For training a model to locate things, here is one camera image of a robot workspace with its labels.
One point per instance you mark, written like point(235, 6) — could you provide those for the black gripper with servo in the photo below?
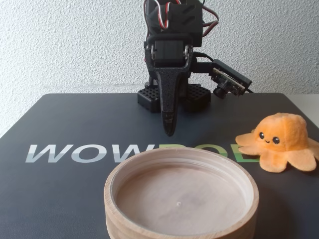
point(169, 53)

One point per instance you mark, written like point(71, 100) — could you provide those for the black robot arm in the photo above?
point(185, 17)

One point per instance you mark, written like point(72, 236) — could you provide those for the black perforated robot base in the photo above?
point(197, 95)

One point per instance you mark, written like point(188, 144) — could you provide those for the round wooden box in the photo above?
point(182, 196)

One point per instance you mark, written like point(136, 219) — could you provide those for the orange octopus plush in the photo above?
point(281, 139)

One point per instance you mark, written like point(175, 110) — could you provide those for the dark mat with logo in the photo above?
point(74, 189)

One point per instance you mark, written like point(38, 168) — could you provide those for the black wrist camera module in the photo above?
point(230, 78)

